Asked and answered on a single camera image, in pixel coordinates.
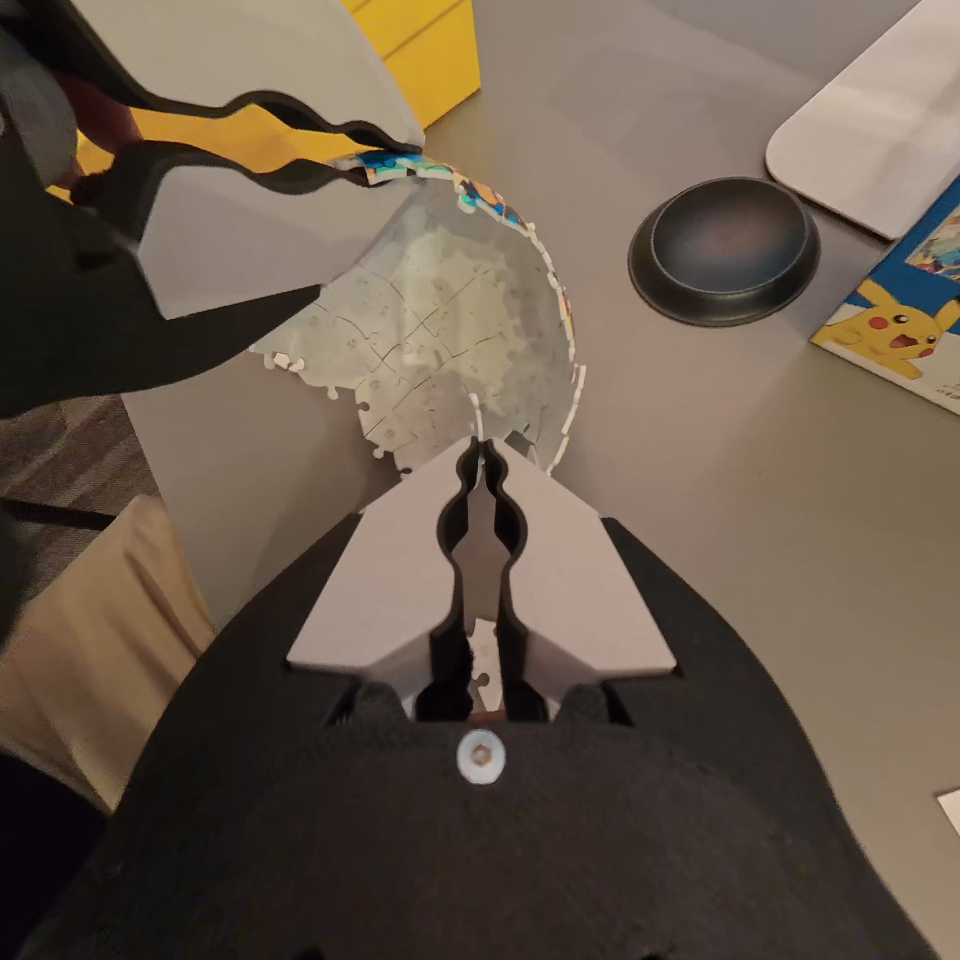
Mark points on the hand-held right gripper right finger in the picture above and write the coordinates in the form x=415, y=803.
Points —
x=585, y=600

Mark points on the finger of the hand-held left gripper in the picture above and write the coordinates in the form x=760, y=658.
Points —
x=225, y=45
x=240, y=240

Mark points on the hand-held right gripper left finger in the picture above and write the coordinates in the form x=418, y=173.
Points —
x=375, y=600

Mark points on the white puzzle piece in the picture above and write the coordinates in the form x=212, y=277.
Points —
x=477, y=416
x=482, y=652

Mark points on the partly built puzzle ball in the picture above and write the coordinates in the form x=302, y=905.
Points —
x=450, y=315

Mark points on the black round puzzle stand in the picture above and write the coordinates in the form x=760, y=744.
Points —
x=724, y=251

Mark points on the blue puzzle box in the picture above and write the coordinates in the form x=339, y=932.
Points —
x=900, y=330

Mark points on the yellow plastic bin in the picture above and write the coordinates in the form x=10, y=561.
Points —
x=442, y=60

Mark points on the person's beige trousers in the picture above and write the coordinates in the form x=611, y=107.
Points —
x=105, y=637

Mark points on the white instruction sheet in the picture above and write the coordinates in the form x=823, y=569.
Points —
x=951, y=810

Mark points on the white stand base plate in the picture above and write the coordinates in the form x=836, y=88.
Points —
x=877, y=127

